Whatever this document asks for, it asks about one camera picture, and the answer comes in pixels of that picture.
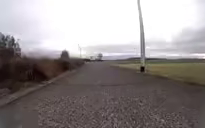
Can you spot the group of tall trees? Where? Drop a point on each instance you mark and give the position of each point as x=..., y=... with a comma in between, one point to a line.
x=5, y=42

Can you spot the dark round tree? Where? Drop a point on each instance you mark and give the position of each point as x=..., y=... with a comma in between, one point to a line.
x=65, y=54

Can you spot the grey asphalt road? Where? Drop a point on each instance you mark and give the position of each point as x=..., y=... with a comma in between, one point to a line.
x=100, y=83

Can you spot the distant low hills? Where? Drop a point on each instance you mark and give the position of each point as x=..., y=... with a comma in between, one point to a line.
x=163, y=59

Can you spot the tall pale pole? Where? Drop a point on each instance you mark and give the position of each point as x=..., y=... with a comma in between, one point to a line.
x=142, y=36

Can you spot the pale kerb strip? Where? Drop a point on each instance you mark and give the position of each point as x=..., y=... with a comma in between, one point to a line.
x=26, y=90

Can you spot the brown hedge of bushes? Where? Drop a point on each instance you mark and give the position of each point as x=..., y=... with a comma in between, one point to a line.
x=20, y=70

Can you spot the green grass field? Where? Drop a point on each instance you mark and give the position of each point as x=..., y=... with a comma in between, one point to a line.
x=183, y=71

